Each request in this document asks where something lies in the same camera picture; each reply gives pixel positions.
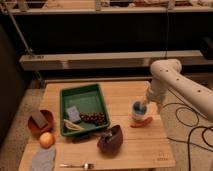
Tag black cables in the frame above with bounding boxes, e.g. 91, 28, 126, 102
157, 89, 213, 171

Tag grey sponge block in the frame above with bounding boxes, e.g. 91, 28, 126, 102
32, 111, 47, 128

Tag dark brown bowl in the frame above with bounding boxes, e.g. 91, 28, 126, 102
97, 125, 123, 153

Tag orange carrot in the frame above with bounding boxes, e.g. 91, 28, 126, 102
130, 117, 153, 128

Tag orange bowl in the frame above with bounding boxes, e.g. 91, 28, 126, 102
28, 110, 53, 134

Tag grey metal rail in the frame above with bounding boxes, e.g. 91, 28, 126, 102
19, 50, 213, 71

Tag metal fork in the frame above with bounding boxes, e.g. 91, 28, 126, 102
59, 163, 94, 170

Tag green plastic tray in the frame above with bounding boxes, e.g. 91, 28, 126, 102
60, 84, 110, 137

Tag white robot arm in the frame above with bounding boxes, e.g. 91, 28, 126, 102
146, 59, 213, 122

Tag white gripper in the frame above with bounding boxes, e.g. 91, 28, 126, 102
143, 89, 164, 112

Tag orange fruit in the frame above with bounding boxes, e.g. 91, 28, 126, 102
39, 132, 54, 148

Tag white cup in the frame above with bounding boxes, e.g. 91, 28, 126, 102
131, 113, 145, 122

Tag bunch of dark grapes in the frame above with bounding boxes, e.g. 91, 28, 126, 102
80, 113, 105, 126

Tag wooden table board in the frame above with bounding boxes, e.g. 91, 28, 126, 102
18, 80, 177, 171

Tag blue sponge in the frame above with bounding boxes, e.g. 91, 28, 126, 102
66, 106, 81, 123

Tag light blue cloth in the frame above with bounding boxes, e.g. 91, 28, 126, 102
30, 146, 56, 171

